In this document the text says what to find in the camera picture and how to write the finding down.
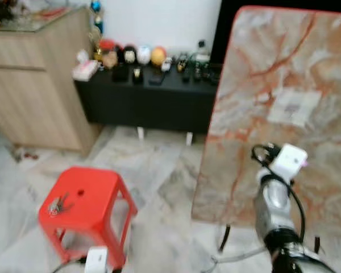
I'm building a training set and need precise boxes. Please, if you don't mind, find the bunch of keys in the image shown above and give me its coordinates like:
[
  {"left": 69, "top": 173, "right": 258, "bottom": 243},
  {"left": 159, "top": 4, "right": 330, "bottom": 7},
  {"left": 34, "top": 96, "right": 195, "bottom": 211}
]
[{"left": 48, "top": 193, "right": 75, "bottom": 217}]

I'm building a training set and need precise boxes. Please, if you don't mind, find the red plastic stool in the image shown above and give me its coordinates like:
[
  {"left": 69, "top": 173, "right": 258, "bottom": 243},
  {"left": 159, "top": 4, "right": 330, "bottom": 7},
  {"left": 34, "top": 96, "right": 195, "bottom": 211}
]
[{"left": 38, "top": 166, "right": 139, "bottom": 271}]

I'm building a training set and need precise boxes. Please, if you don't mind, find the black tv console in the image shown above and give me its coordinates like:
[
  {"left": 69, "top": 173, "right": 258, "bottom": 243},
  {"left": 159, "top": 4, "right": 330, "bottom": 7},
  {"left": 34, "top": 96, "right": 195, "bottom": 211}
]
[{"left": 74, "top": 67, "right": 223, "bottom": 137}]

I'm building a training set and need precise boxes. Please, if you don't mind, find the light wooden cabinet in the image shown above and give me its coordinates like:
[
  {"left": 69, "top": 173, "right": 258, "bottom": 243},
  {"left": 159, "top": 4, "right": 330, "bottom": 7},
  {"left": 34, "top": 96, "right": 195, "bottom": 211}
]
[{"left": 0, "top": 6, "right": 103, "bottom": 154}]

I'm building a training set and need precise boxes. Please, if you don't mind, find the black computer mouse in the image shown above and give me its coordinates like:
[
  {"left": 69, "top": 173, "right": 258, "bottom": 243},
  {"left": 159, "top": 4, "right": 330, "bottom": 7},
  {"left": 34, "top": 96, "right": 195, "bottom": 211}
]
[{"left": 131, "top": 67, "right": 144, "bottom": 85}]

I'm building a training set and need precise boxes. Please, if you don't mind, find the black phone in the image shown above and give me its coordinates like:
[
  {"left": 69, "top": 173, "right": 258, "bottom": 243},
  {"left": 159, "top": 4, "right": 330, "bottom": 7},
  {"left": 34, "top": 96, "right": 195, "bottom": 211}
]
[{"left": 148, "top": 71, "right": 166, "bottom": 86}]

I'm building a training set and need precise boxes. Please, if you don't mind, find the black wallet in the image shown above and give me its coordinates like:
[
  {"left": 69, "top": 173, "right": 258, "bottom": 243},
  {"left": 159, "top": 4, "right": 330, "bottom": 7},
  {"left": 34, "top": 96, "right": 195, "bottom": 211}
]
[{"left": 112, "top": 64, "right": 132, "bottom": 84}]

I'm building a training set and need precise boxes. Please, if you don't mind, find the pink white tissue box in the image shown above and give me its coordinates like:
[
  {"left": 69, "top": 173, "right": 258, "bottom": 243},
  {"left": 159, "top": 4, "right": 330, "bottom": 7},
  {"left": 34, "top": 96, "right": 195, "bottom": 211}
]
[{"left": 72, "top": 50, "right": 101, "bottom": 82}]

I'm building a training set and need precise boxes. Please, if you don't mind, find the small panda figurine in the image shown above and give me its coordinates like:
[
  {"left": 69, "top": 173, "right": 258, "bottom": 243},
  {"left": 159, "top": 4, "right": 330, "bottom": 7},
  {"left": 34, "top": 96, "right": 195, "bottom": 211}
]
[{"left": 161, "top": 57, "right": 173, "bottom": 73}]

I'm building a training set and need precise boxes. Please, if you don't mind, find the black helmet figurine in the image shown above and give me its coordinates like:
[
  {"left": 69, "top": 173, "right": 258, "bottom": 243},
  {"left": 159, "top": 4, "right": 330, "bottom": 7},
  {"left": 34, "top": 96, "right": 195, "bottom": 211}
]
[{"left": 120, "top": 44, "right": 138, "bottom": 65}]

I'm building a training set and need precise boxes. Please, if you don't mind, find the red lid jar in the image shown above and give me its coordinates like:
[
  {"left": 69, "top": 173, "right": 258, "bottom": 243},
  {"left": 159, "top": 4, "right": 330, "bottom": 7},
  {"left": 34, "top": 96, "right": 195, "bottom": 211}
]
[{"left": 98, "top": 38, "right": 119, "bottom": 69}]

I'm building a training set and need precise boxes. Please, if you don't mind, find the white helmet figurine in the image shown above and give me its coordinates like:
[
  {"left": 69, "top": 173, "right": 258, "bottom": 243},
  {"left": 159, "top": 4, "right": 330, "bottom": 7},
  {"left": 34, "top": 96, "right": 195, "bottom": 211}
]
[{"left": 136, "top": 45, "right": 152, "bottom": 65}]

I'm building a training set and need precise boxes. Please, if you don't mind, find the orange ball figurine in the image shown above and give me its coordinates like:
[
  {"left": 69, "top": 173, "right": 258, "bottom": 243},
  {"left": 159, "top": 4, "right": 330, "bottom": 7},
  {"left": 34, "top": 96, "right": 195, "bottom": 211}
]
[{"left": 151, "top": 47, "right": 168, "bottom": 67}]

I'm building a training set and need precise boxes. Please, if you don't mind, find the small dark figurine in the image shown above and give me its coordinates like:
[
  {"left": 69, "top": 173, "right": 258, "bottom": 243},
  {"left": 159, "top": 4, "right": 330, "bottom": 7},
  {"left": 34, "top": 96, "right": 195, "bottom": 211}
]
[{"left": 176, "top": 53, "right": 192, "bottom": 72}]

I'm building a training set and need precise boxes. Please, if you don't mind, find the white paper label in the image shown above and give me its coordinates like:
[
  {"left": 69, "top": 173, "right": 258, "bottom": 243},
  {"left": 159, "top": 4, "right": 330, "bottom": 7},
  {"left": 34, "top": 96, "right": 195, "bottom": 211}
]
[{"left": 267, "top": 88, "right": 322, "bottom": 127}]

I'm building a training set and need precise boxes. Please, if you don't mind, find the white green device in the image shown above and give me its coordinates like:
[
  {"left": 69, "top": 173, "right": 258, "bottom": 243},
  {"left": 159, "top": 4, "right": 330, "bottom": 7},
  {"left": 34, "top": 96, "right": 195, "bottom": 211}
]
[{"left": 193, "top": 40, "right": 213, "bottom": 64}]

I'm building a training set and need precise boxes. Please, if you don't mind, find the gold trophy blue ball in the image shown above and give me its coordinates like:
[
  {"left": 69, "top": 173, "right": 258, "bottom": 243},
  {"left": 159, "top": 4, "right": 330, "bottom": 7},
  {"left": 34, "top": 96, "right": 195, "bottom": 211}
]
[{"left": 89, "top": 0, "right": 106, "bottom": 61}]

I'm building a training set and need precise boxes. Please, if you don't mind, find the marble top table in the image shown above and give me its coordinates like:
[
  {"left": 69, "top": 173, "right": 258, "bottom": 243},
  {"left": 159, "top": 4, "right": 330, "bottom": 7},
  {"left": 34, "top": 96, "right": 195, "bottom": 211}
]
[{"left": 192, "top": 6, "right": 341, "bottom": 254}]

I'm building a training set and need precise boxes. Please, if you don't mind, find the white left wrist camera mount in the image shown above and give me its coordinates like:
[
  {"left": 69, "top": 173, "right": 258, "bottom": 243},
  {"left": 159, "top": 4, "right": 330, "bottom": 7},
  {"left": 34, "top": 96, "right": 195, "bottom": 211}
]
[{"left": 84, "top": 246, "right": 109, "bottom": 273}]

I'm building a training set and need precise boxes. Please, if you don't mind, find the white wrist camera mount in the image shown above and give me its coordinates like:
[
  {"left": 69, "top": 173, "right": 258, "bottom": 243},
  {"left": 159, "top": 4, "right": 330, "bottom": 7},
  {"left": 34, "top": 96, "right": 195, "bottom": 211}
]
[
  {"left": 84, "top": 246, "right": 109, "bottom": 273},
  {"left": 270, "top": 143, "right": 309, "bottom": 184}
]

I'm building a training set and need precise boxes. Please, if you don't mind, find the grey floor cable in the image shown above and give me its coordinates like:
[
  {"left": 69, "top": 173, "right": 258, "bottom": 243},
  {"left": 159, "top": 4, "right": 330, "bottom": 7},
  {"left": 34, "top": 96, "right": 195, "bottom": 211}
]
[{"left": 202, "top": 245, "right": 269, "bottom": 271}]

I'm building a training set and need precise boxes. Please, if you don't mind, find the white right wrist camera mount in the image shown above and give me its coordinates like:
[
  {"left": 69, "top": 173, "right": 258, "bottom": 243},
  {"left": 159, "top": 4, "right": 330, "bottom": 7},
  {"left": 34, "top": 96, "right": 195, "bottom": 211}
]
[{"left": 270, "top": 143, "right": 309, "bottom": 184}]

